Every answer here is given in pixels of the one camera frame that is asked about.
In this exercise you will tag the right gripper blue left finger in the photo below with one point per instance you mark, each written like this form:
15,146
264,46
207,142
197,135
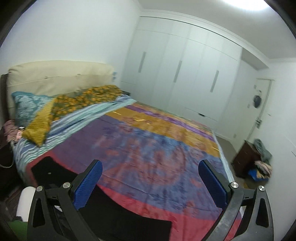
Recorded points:
84,183

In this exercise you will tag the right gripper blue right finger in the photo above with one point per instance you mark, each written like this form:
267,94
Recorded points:
216,184

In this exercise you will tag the black pants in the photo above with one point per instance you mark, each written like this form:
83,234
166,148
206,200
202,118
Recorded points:
107,219

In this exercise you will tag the dark wooden side cabinet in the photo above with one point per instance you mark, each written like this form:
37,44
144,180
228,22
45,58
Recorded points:
244,160

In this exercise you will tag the pile of clothes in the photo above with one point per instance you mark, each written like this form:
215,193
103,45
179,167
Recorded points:
260,170

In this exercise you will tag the blue striped bed sheet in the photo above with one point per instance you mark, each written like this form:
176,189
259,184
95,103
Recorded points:
26,151

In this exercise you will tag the yellow green floral blanket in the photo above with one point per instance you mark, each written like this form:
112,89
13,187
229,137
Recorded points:
62,105

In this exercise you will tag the colourful patchwork bedspread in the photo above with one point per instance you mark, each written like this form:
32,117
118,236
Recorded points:
150,165

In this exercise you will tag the pink crumpled cloth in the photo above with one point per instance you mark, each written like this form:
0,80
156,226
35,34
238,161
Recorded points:
12,133

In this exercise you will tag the teal floral pillow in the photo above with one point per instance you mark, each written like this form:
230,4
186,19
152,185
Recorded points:
27,105

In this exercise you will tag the white room door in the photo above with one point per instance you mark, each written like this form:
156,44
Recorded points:
251,115

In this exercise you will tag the cream padded headboard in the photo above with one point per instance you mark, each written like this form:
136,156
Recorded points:
55,77

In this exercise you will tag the white built-in wardrobe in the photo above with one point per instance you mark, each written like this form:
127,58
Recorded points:
181,68

